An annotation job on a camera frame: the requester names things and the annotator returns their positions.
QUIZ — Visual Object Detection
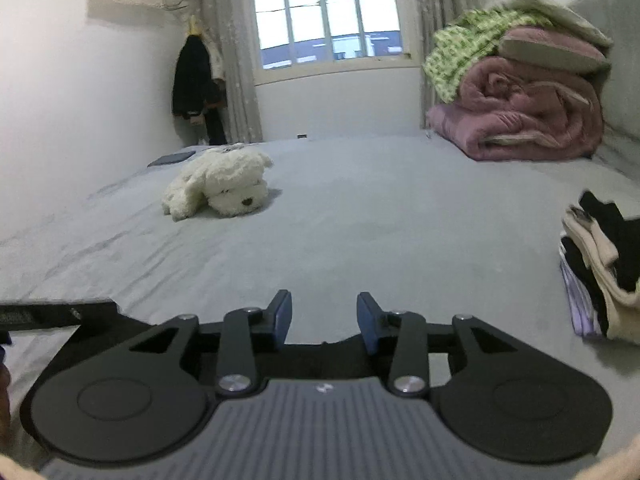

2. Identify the pink pillow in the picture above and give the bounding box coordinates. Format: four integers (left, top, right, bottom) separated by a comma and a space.
500, 27, 612, 75

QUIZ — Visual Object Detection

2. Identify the grey quilted bedspread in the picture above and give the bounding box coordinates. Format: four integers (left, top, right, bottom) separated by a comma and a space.
570, 0, 640, 178

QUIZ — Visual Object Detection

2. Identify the grey bed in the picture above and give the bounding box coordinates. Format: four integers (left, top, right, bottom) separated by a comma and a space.
0, 132, 640, 480

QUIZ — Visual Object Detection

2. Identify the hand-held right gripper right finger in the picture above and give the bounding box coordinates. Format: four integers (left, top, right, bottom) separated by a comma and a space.
356, 291, 526, 397

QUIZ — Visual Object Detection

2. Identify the window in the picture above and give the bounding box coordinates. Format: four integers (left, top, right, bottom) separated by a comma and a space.
250, 0, 421, 83

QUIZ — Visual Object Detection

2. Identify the pink rolled quilt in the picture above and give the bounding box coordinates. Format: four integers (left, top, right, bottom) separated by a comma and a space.
427, 55, 606, 162

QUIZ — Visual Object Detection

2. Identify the black hanging coat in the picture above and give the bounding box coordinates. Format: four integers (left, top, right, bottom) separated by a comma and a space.
171, 34, 228, 146

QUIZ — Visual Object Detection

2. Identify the black t-shirt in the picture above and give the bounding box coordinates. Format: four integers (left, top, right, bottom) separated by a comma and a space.
280, 337, 381, 378

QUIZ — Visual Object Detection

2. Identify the cream pillow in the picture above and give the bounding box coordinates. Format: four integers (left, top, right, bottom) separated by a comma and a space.
492, 0, 615, 48

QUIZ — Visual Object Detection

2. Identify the white plush dog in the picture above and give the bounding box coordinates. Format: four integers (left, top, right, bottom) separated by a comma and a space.
161, 149, 274, 222

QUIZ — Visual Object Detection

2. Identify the green checkered garment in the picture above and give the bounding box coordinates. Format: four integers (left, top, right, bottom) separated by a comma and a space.
422, 7, 521, 106

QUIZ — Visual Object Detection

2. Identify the dark tablet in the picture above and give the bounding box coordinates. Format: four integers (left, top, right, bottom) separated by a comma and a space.
147, 151, 197, 168

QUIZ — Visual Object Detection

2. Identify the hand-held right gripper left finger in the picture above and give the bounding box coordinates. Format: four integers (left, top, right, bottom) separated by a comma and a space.
129, 290, 292, 396

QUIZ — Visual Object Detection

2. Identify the grey patterned curtain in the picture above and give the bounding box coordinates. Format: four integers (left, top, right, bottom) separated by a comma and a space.
192, 0, 264, 145
412, 0, 483, 128

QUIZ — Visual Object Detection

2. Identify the cream hanging garment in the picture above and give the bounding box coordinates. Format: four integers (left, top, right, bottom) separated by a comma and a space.
207, 35, 226, 81

